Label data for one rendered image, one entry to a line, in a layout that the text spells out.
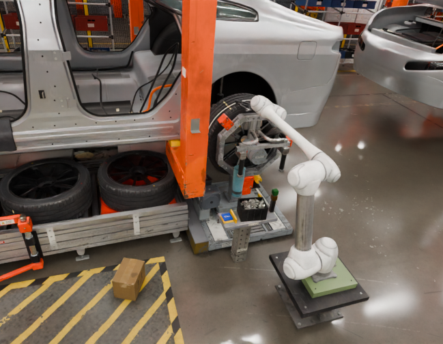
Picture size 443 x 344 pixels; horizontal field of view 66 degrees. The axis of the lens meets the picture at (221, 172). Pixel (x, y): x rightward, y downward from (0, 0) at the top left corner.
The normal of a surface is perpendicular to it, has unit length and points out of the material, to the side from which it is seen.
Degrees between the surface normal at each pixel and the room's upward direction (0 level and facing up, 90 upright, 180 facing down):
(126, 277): 0
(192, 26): 90
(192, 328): 0
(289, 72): 90
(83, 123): 92
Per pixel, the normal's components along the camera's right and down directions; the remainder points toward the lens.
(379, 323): 0.08, -0.83
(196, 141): 0.33, 0.54
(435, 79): -0.51, 0.44
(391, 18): 0.29, 0.13
